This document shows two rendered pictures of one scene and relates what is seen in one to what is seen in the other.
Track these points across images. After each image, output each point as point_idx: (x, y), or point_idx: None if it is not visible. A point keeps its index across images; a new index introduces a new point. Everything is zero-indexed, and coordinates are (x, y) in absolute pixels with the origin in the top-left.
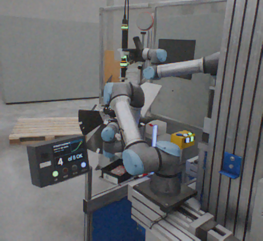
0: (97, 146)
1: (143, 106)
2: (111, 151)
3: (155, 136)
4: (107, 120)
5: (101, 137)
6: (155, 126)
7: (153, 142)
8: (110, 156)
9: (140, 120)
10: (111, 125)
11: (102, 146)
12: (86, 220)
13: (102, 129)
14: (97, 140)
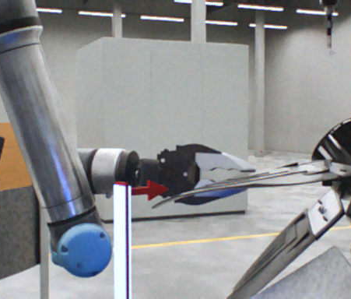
0: (238, 282)
1: None
2: (50, 237)
3: (121, 256)
4: (323, 202)
5: (263, 255)
6: (116, 187)
7: (115, 286)
8: (50, 254)
9: (235, 183)
10: (86, 149)
11: (240, 285)
12: None
13: (289, 227)
14: (254, 263)
